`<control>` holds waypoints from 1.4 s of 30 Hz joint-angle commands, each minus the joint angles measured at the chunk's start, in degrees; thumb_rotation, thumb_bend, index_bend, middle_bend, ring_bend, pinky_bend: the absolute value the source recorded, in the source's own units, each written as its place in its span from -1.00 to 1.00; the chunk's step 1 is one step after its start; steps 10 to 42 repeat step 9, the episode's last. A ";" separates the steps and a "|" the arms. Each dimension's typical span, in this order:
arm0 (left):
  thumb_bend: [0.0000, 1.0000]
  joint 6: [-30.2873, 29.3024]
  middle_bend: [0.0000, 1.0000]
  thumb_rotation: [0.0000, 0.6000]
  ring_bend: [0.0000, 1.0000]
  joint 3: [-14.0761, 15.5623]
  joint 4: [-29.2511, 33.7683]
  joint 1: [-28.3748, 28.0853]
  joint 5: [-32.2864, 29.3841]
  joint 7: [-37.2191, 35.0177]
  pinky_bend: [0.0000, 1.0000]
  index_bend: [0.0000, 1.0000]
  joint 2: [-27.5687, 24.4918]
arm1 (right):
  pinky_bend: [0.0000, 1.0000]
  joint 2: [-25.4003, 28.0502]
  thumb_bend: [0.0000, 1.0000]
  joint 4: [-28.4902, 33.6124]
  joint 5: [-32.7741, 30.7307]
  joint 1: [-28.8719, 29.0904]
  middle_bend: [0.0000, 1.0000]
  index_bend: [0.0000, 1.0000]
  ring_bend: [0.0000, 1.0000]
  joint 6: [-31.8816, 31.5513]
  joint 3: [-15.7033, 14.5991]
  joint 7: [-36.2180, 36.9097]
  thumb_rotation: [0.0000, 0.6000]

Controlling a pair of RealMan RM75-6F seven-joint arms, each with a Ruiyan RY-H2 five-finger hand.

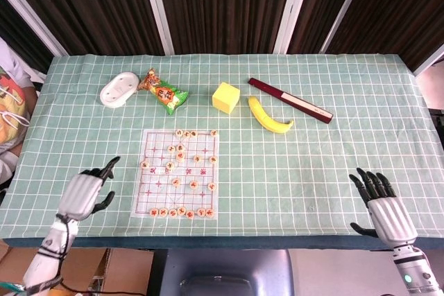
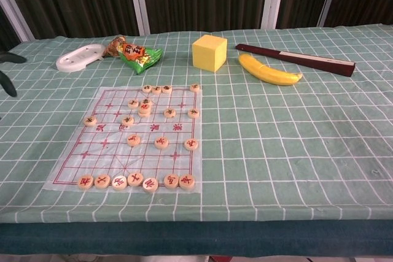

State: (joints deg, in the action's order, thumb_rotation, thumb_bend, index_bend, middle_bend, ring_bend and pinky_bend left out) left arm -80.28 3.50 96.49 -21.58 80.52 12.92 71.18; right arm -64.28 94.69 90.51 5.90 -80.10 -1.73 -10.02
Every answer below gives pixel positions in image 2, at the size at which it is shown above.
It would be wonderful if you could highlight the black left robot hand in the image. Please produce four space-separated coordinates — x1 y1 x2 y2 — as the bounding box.
0 50 27 98

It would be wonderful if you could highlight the white oval plastic tray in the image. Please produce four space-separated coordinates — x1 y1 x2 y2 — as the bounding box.
55 44 107 73

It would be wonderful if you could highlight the green snack bag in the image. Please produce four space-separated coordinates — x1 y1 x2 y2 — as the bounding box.
104 35 164 75

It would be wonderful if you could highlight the translucent Chinese chess board sheet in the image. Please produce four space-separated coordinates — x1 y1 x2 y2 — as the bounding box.
42 85 204 193

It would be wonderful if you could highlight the yellow foam cube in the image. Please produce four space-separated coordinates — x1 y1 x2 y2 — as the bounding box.
192 35 228 73

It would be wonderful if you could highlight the yellow banana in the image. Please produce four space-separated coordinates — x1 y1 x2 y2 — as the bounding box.
238 53 303 87

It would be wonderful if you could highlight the dark teal table skirt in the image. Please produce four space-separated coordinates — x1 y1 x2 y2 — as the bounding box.
0 219 393 259

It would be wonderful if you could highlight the green checked tablecloth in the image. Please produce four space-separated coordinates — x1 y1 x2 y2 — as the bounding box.
0 23 393 225

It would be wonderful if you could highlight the dark red folding fan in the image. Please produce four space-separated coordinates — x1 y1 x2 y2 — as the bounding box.
235 43 357 78

